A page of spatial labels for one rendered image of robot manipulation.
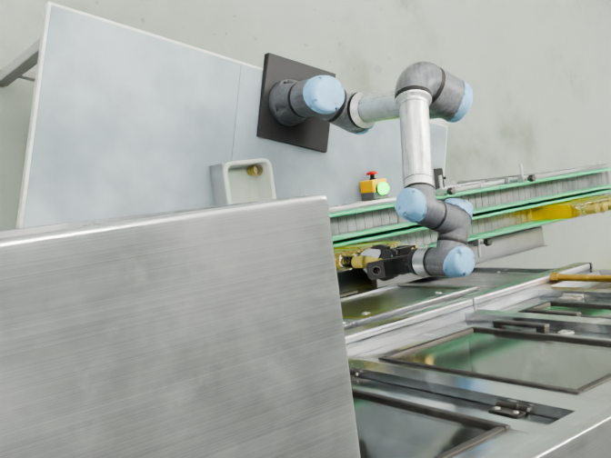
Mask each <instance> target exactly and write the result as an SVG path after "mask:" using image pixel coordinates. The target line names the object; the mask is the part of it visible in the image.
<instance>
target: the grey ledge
mask: <svg viewBox="0 0 611 458"><path fill-rule="evenodd" d="M490 238H491V241H492V242H493V243H492V245H489V246H486V245H485V244H484V245H482V246H480V247H481V255H482V257H478V252H477V246H474V245H473V244H470V245H468V246H467V247H468V248H469V249H470V250H471V251H472V252H473V254H474V260H475V266H476V265H479V264H485V263H489V262H493V261H496V260H500V259H503V258H507V257H510V256H514V255H518V254H523V253H527V252H531V251H535V250H538V249H542V248H546V247H548V245H544V236H543V228H542V226H538V227H534V228H529V229H525V230H522V231H517V232H513V233H509V234H502V235H498V236H494V237H490ZM426 277H429V276H420V275H415V274H412V273H409V274H403V275H401V274H400V275H399V276H398V277H395V279H392V280H387V281H381V280H379V279H376V280H371V281H372V288H373V289H375V288H378V287H382V286H386V285H389V284H395V283H408V282H411V281H414V280H418V279H422V278H426Z"/></svg>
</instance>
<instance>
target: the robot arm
mask: <svg viewBox="0 0 611 458"><path fill-rule="evenodd" d="M472 102H473V90H472V88H471V86H470V85H469V84H467V83H466V82H465V81H464V80H463V79H459V78H458V77H456V76H454V75H452V74H450V73H449V72H447V71H446V70H444V69H443V68H441V67H439V66H438V65H435V64H433V63H431V62H417V63H414V64H412V65H410V66H408V67H407V68H406V69H405V70H404V71H403V72H402V73H401V75H400V76H399V77H398V79H397V82H396V89H395V90H392V91H387V92H383V93H378V94H373V95H371V94H370V93H368V92H364V91H363V92H357V93H350V92H348V91H346V90H345V89H344V88H343V87H342V86H341V84H340V83H339V81H338V80H336V79H335V78H334V77H332V76H329V75H318V76H315V77H312V78H310V79H306V80H304V81H300V82H299V81H296V80H292V79H287V80H284V81H280V82H278V83H277V84H276V85H274V87H273V88H272V90H271V92H270V95H269V107H270V110H271V113H272V115H273V117H274V118H275V119H276V121H278V122H279V123H280V124H283V125H287V126H292V125H297V124H301V123H302V122H304V121H305V119H306V118H307V117H310V116H316V117H318V118H320V119H322V120H325V121H327V122H328V123H330V124H333V125H335V126H338V127H340V128H342V129H344V130H346V131H347V132H348V133H350V134H365V133H367V132H369V129H372V128H373V126H374V125H375V123H376V122H380V121H386V120H392V119H398V118H400V133H401V149H402V166H403V182H404V189H403V190H402V191H401V192H400V193H399V194H398V196H397V197H396V202H395V209H396V213H397V214H398V215H399V216H401V217H403V218H404V219H406V220H407V221H408V222H410V223H414V224H419V225H422V226H424V227H426V228H428V229H431V230H433V231H436V232H438V236H437V244H436V247H429V245H428V244H426V245H425V247H420V248H416V246H415V245H400V246H397V247H394V248H391V249H390V246H388V245H387V244H378V245H375V246H372V247H370V248H368V249H365V250H364V251H363V252H362V253H361V255H362V256H368V257H370V256H373V257H374V258H375V259H379V258H382V260H379V261H374V262H370V263H367V264H366V268H363V270H364V271H365V272H366V273H367V275H368V278H369V279H371V280H376V279H379V280H381V281H387V280H390V279H395V277H398V276H399V275H400V274H401V275H403V274H409V273H412V274H415V275H420V276H443V277H450V278H455V277H464V276H467V275H469V274H471V272H472V271H473V269H474V266H475V260H474V254H473V252H472V251H471V250H470V249H469V248H468V247H467V242H468V237H469V232H470V226H471V223H472V220H473V218H472V215H473V205H472V204H471V203H469V202H468V201H466V200H461V199H457V198H449V199H446V200H445V201H444V202H443V201H441V200H438V199H436V195H435V182H434V169H433V157H432V145H431V133H430V120H429V119H436V118H442V119H445V121H447V122H450V123H456V122H458V121H460V120H461V119H462V118H463V117H464V116H465V115H466V113H467V112H468V111H469V109H470V107H471V104H472ZM412 247H413V248H414V249H412Z"/></svg>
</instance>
